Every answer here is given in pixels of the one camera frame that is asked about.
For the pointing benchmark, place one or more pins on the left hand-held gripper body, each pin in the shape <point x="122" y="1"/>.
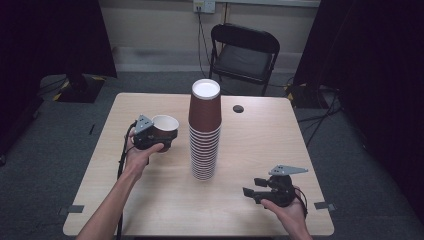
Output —
<point x="144" y="133"/>

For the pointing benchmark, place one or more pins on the black floor box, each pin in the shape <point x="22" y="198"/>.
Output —
<point x="301" y="96"/>

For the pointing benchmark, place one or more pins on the person's right hand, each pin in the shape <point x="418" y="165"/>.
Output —
<point x="291" y="216"/>

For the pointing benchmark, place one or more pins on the black folding chair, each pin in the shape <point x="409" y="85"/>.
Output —
<point x="243" y="60"/>

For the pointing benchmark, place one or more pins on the stack of brown paper cups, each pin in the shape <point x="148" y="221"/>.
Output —
<point x="204" y="113"/>

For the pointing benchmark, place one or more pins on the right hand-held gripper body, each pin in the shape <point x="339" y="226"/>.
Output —
<point x="281" y="188"/>

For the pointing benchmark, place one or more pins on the brown paper cup white inside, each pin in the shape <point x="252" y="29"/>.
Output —
<point x="165" y="123"/>

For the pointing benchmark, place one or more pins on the grey tape strip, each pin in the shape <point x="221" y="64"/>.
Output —
<point x="75" y="209"/>
<point x="322" y="205"/>

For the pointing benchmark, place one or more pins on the person's left hand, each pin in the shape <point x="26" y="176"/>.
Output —
<point x="136" y="160"/>

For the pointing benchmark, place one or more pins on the black stand base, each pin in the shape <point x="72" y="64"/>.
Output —
<point x="80" y="90"/>

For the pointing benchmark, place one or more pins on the white wall socket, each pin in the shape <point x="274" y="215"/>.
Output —
<point x="204" y="6"/>

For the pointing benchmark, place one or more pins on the dark curtain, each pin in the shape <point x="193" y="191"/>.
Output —
<point x="50" y="36"/>
<point x="373" y="83"/>

